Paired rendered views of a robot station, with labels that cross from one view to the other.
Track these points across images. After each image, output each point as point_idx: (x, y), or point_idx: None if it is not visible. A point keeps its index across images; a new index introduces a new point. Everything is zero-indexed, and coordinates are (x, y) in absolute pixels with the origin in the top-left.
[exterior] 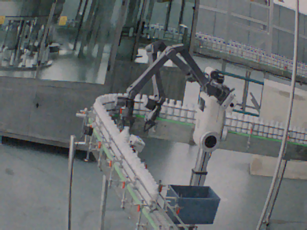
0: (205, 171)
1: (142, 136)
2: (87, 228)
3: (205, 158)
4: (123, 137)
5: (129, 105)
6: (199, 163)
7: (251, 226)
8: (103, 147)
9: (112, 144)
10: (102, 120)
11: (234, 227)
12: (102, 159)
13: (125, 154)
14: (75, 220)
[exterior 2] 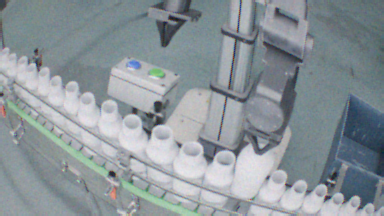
0: (255, 27)
1: (1, 8)
2: (35, 202)
3: (256, 8)
4: (266, 174)
5: (294, 83)
6: (251, 23)
7: (143, 2)
8: (76, 155)
9: (135, 163)
10: (9, 73)
11: (127, 17)
12: (83, 176)
13: (311, 210)
14: (11, 195)
